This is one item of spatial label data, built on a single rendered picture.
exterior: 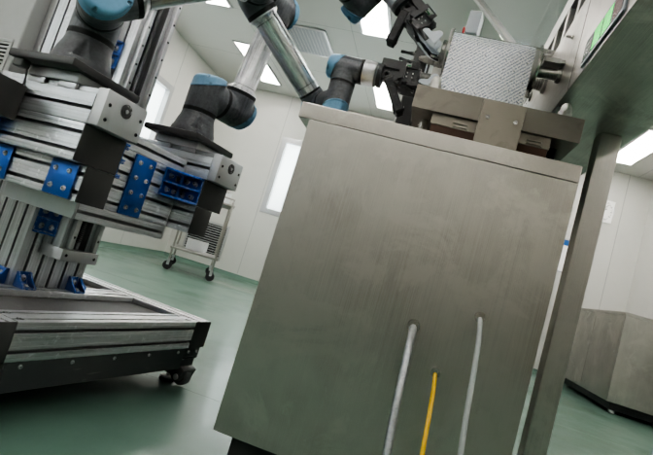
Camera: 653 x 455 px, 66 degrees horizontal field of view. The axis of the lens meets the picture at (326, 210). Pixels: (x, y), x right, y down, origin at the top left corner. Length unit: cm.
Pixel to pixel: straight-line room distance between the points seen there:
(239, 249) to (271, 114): 206
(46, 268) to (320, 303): 88
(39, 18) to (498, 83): 140
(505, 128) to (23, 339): 118
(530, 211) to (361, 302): 42
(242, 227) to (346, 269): 631
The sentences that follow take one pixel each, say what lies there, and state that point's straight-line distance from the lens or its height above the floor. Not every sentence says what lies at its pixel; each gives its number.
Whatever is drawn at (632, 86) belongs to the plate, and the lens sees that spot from 142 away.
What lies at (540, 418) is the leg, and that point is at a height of 30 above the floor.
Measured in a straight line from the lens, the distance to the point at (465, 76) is 155.
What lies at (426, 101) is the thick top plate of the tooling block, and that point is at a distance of 130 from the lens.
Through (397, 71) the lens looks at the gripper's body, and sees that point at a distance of 154.
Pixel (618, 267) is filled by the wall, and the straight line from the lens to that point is 745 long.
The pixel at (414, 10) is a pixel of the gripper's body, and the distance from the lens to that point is 169.
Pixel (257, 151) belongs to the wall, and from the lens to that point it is 761.
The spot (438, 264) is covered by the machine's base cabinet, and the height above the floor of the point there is 60.
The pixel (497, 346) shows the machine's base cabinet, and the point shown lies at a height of 47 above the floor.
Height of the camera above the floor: 53
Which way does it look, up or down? 6 degrees up
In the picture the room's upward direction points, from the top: 17 degrees clockwise
